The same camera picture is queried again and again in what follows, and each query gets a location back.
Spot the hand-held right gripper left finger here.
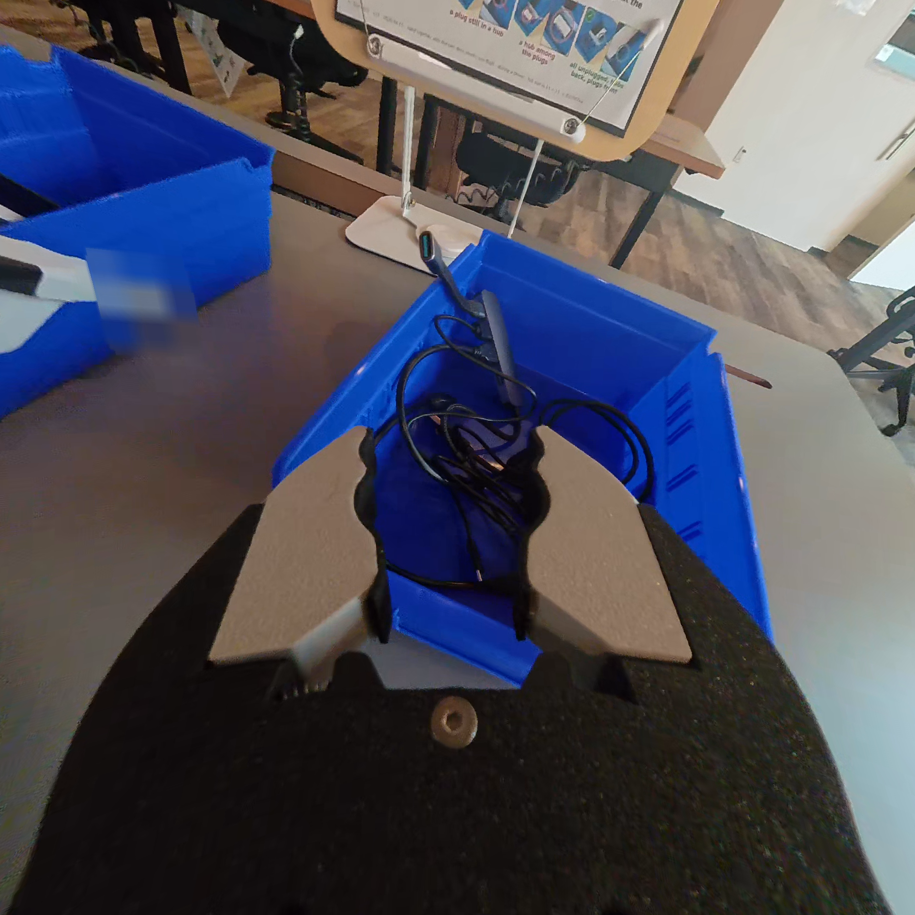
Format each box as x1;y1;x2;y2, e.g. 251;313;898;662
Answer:
211;429;397;680

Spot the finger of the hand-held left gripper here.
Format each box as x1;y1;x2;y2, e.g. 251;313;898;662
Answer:
0;236;98;353

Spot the black braided hub cable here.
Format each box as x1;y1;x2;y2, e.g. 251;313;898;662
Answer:
418;229;494;351

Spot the instruction sheet on stand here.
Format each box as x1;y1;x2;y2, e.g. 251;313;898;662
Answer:
312;0;720;163

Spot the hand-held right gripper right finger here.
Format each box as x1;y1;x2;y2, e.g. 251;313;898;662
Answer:
512;427;696;673

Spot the black usb cable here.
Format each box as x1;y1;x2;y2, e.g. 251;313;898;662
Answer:
398;341;547;587

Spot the blue plastic bin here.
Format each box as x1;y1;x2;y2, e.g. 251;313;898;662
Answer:
272;229;774;687
0;43;275;418

